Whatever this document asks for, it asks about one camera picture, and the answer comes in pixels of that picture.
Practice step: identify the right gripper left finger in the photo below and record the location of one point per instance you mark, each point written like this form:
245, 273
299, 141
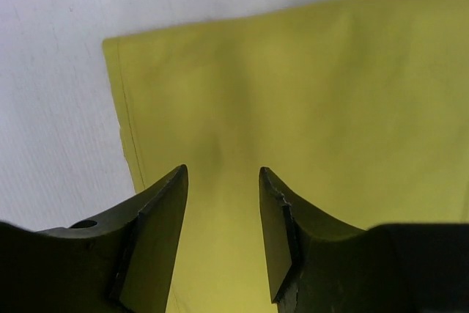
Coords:
120, 260

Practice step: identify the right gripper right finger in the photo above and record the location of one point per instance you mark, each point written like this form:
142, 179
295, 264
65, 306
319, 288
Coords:
317, 263

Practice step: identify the yellow-green trousers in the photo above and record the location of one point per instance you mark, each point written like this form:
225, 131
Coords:
360, 106

